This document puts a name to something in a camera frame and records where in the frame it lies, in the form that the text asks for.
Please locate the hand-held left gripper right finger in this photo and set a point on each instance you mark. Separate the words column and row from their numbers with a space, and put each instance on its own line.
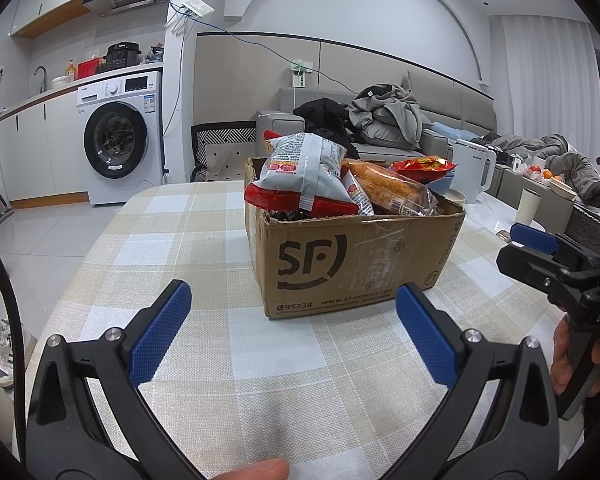
column 425, row 335

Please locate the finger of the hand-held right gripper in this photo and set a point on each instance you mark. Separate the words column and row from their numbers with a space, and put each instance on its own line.
column 540, row 272
column 532, row 237

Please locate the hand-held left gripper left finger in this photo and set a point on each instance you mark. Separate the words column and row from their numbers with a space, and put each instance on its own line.
column 160, row 335

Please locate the brown cardboard box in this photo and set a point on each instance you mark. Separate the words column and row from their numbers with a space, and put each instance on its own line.
column 355, row 260

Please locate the silver noodle snack packet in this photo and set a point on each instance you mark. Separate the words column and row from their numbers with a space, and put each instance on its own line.
column 300, row 170

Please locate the person's right hand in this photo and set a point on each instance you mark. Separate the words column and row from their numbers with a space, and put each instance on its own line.
column 561, row 360

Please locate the person's left hand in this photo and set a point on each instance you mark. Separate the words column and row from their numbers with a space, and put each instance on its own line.
column 255, row 471

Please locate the cream tumbler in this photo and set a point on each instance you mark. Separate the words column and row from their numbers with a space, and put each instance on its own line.
column 529, row 207

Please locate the beige bowl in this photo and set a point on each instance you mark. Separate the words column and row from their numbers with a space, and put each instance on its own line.
column 565, row 190

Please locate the grey padded coat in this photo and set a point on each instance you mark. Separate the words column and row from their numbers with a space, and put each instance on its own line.
column 570, row 160

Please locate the white electric kettle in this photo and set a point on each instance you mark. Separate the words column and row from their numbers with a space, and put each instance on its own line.
column 472, row 170

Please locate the blue bowl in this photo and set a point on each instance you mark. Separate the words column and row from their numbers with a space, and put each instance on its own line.
column 442, row 182

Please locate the light blue blanket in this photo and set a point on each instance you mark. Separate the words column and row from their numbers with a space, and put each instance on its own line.
column 452, row 131

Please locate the red cookie packet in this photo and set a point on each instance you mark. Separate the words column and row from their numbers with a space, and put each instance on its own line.
column 270, row 141
column 420, row 166

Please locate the grey sofa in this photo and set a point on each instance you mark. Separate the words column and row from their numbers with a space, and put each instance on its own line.
column 470, row 105

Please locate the clear bread packet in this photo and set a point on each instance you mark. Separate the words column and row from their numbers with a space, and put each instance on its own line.
column 390, row 187

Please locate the white red snack bag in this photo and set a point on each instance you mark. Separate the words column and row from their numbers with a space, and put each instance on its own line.
column 357, row 195

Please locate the red chips bag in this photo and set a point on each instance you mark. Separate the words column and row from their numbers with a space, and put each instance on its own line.
column 330, row 206

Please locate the white curtain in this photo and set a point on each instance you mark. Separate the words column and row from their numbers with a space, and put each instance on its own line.
column 545, row 75

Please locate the grey jacket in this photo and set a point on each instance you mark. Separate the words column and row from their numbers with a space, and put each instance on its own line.
column 390, row 110

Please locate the black white patterned cushion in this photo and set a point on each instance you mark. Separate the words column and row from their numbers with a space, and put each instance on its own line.
column 225, row 150

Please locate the stick vacuum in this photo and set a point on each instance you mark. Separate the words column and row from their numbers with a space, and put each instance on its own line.
column 0, row 205

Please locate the white kitchen counter cabinet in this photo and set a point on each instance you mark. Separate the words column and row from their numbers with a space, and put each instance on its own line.
column 35, row 150

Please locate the white washing machine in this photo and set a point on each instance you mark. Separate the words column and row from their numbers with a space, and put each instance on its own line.
column 120, row 110

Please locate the black jacket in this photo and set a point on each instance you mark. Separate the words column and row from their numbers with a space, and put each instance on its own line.
column 325, row 120

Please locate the white bowl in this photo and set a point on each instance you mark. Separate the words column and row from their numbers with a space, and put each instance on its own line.
column 60, row 81

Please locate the yellow bottle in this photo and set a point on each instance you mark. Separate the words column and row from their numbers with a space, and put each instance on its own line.
column 71, row 71

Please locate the black pressure cooker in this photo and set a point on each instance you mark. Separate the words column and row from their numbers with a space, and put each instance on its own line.
column 122, row 55

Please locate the black faucet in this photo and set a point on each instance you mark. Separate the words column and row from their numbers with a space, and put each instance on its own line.
column 41, row 72

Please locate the white router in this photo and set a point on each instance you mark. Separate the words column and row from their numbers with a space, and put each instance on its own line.
column 197, row 7

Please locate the wall power strip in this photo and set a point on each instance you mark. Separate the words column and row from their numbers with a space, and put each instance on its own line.
column 300, row 72

